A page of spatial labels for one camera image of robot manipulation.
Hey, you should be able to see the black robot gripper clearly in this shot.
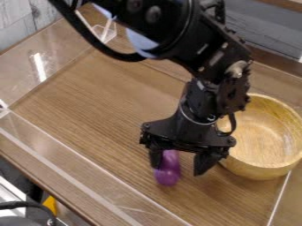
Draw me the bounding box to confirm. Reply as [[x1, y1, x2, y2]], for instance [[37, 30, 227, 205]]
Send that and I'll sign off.
[[137, 107, 236, 177]]

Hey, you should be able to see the brown wooden bowl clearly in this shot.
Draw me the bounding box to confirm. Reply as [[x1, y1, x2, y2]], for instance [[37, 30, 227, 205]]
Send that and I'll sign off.
[[220, 94, 302, 180]]

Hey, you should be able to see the black cable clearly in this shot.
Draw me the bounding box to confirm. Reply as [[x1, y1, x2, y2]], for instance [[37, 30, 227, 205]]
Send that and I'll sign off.
[[0, 200, 57, 226]]

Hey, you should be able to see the clear acrylic front wall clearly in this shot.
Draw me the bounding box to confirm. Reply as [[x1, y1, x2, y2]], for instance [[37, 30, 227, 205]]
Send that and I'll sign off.
[[0, 106, 191, 226]]

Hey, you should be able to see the clear acrylic corner bracket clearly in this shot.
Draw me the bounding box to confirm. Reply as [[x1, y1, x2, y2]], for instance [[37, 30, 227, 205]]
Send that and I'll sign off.
[[75, 11, 116, 44]]

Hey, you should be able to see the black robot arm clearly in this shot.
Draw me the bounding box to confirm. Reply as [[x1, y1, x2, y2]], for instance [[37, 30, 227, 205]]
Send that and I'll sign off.
[[48, 0, 252, 176]]

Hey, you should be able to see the purple toy eggplant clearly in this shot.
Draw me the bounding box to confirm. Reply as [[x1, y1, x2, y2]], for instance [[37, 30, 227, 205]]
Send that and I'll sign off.
[[154, 150, 180, 186]]

